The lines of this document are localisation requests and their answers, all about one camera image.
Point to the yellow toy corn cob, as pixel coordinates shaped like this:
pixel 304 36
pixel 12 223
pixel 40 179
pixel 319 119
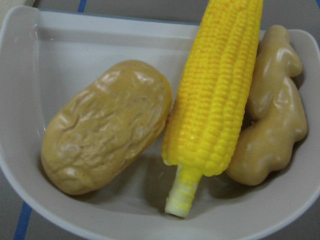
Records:
pixel 207 116

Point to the brown toy potato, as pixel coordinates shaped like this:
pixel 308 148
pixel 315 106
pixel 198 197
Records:
pixel 105 127

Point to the tan toy ginger root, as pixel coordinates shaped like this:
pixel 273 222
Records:
pixel 276 110

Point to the beige plastic dustpan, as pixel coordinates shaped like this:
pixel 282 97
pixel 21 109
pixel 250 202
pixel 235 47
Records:
pixel 46 58

